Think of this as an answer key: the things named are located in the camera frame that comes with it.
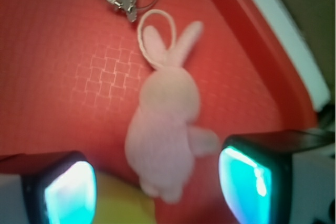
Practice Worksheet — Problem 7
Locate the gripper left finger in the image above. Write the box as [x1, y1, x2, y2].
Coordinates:
[1, 151, 97, 223]

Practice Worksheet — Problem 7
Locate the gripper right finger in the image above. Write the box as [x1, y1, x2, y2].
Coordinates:
[218, 129, 335, 223]

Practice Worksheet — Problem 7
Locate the pink plush bunny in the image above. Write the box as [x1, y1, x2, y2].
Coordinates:
[125, 9, 220, 204]

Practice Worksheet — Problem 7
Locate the yellow sponge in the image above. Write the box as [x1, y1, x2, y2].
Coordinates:
[93, 172, 156, 223]

